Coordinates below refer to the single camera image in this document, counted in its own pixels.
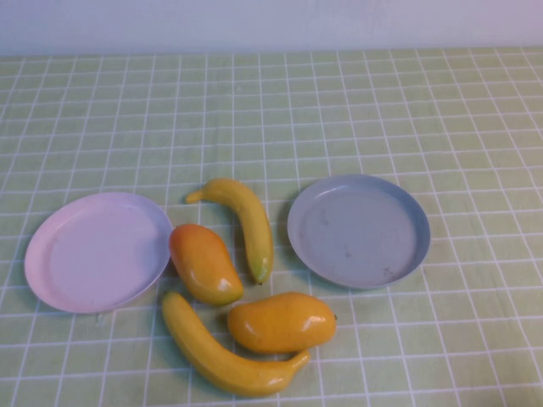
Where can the blue-grey round plate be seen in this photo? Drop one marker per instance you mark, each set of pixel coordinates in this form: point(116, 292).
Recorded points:
point(360, 233)

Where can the plain yellow mango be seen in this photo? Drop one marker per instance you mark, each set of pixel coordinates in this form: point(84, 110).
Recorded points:
point(280, 322)

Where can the mango with orange-red blush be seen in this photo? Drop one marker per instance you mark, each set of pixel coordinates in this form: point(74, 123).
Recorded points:
point(203, 263)

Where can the large yellow banana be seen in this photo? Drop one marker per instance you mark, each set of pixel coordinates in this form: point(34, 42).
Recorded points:
point(203, 352)

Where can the banana with green tip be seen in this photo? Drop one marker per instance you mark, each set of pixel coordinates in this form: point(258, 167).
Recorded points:
point(250, 220)

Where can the green checkered tablecloth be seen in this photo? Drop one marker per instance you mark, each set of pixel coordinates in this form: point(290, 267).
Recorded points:
point(382, 106)

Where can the pink round plate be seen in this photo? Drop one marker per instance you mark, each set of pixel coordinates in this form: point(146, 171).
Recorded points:
point(97, 254)

